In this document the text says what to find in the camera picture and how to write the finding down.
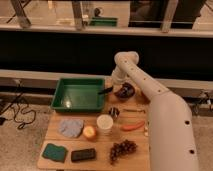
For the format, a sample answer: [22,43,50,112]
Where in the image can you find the white paper cup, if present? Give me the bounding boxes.
[96,114,114,134]

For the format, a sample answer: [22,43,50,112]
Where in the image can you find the small beige blocks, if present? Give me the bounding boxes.
[144,122,149,137]

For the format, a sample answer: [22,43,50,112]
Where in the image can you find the grey blue cloth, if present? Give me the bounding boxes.
[58,119,84,138]

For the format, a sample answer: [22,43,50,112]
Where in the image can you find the thin metal tool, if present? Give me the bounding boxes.
[123,109,146,113]

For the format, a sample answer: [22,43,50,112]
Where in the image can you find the wooden board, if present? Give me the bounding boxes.
[37,86,151,171]

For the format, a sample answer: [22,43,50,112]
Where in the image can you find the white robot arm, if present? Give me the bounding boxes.
[112,51,199,171]

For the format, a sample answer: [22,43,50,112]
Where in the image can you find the green sponge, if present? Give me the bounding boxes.
[42,143,68,163]

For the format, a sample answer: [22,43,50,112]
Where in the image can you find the green plastic tray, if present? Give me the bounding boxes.
[51,78,105,113]

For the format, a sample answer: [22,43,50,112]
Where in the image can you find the black floor cable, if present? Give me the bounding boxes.
[0,81,37,131]

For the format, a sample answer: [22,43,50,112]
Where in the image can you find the red yellow apple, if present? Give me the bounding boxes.
[83,126,97,140]

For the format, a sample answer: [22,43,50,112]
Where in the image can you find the green box in background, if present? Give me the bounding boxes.
[90,17,117,27]

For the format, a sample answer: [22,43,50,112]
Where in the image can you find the dark grape bunch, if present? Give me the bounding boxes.
[109,140,137,165]

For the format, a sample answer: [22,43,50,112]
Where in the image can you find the orange carrot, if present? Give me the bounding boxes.
[120,121,145,131]

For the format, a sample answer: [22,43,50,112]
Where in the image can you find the black sponge block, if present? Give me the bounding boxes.
[71,148,96,162]

